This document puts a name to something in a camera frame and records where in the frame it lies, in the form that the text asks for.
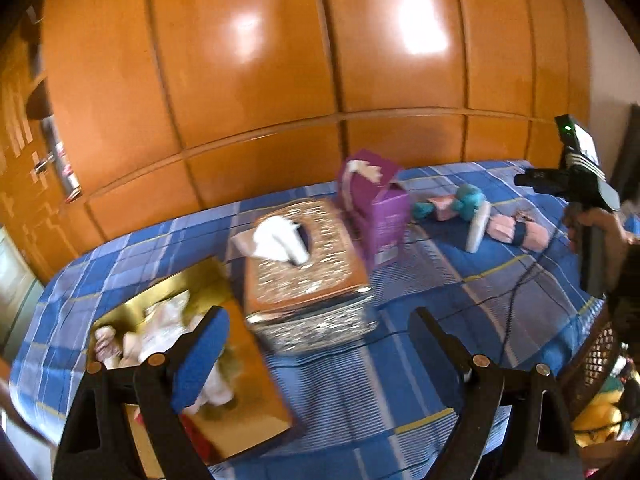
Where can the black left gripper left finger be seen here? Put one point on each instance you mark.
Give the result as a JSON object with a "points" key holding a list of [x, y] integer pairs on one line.
{"points": [[97, 442]]}

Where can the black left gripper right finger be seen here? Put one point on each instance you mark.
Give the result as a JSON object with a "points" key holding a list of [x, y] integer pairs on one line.
{"points": [[511, 424]]}

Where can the person's right hand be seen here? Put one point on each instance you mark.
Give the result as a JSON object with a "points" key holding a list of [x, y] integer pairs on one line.
{"points": [[621, 251]]}

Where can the pink fluffy rolled towel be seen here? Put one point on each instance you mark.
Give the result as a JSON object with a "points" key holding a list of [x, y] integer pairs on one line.
{"points": [[521, 232]]}

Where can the teal plush toy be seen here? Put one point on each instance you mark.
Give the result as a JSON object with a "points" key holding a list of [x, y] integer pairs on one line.
{"points": [[464, 203]]}

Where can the gold metal tray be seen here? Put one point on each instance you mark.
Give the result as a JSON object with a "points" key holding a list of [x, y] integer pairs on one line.
{"points": [[239, 407]]}

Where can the purple cardboard box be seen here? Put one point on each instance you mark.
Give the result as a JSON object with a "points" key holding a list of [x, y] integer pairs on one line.
{"points": [[376, 205]]}

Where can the silver ornate tissue box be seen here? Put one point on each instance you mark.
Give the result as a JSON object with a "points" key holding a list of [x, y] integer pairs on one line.
{"points": [[305, 286]]}

